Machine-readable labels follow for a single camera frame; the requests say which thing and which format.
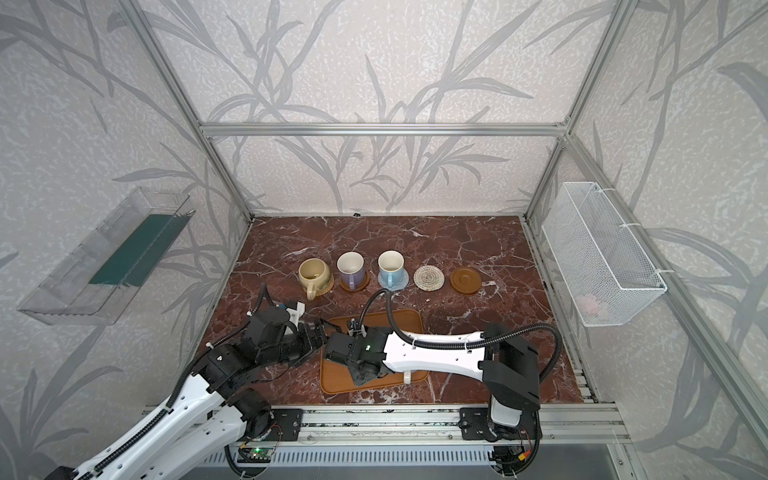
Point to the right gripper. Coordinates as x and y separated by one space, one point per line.
335 348

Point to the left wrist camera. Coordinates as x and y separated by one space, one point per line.
295 310

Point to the clear plastic wall bin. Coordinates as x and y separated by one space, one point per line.
96 282

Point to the purple ceramic mug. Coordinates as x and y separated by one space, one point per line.
351 267

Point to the cream woven coaster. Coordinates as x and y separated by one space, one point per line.
429 278

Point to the beige ceramic mug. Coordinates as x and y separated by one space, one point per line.
313 267

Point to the white wire mesh basket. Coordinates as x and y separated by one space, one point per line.
606 271

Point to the orange serving tray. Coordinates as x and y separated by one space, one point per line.
337 378

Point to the brown wooden saucer coaster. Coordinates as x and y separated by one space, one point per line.
358 287

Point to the grey woven coaster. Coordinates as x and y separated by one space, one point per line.
393 281

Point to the light blue mug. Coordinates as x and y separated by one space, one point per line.
391 261

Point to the woven straw coaster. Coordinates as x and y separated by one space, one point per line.
316 286

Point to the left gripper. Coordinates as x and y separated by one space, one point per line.
306 339

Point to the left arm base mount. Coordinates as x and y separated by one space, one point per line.
276 425

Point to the aluminium front rail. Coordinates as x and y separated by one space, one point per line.
390 425

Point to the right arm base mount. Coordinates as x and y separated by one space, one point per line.
497 422

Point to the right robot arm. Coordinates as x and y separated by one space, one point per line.
510 363

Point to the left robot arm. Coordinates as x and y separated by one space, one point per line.
213 404

